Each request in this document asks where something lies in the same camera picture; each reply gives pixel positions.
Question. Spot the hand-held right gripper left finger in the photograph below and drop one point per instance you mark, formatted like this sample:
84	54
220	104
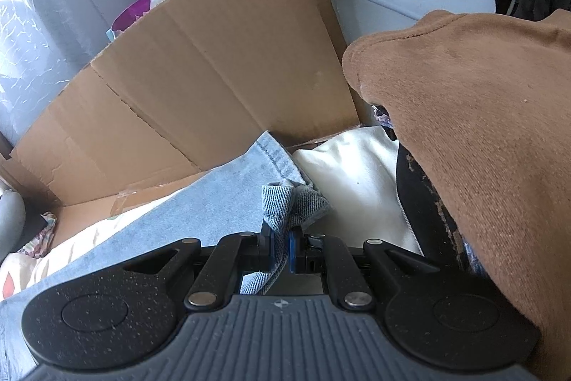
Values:
263	251

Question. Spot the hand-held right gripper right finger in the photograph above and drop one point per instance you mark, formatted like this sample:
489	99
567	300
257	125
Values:
293	251

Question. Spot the light blue denim jeans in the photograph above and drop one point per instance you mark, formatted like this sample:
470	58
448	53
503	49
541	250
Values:
200	202

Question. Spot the cream bear printed blanket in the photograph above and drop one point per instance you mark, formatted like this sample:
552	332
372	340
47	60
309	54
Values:
357	175

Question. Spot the black leopard print cloth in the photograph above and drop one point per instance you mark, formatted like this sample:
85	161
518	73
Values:
419	202

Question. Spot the flattened cardboard sheet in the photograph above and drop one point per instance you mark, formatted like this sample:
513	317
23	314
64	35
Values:
200	73

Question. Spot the dark patterned cloth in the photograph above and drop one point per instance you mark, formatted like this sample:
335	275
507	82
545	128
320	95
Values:
42	233

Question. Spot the grey neck pillow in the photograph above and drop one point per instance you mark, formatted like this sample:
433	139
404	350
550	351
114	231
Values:
11	216

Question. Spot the purple and white plastic packet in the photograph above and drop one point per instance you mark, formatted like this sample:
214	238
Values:
134	10

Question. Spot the grey wrapped mattress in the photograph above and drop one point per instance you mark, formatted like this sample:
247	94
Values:
67	6

